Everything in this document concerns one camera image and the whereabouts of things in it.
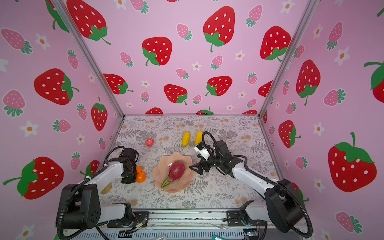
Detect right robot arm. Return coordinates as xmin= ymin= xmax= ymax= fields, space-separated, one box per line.
xmin=190 ymin=141 xmax=314 ymax=238

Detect pink faceted fruit bowl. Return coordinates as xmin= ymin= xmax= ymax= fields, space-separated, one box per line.
xmin=153 ymin=152 xmax=196 ymax=194

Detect pink dragon fruit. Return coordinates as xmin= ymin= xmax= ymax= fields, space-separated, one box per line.
xmin=161 ymin=161 xmax=185 ymax=188

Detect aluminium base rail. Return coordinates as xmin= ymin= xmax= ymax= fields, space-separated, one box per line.
xmin=76 ymin=209 xmax=302 ymax=240

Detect orange tangerines with leaves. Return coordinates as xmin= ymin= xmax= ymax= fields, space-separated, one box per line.
xmin=136 ymin=167 xmax=147 ymax=183

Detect red apple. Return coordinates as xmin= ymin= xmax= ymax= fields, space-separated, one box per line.
xmin=145 ymin=139 xmax=155 ymax=147

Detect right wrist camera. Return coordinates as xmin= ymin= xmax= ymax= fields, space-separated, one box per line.
xmin=194 ymin=142 xmax=211 ymax=161

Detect yellow mango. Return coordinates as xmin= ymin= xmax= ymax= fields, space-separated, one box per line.
xmin=195 ymin=131 xmax=203 ymax=145
xmin=182 ymin=132 xmax=191 ymax=147

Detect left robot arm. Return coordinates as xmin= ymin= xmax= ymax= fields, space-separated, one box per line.
xmin=56 ymin=147 xmax=142 ymax=240

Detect white round container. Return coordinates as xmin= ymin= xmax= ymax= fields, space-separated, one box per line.
xmin=100 ymin=183 xmax=113 ymax=195

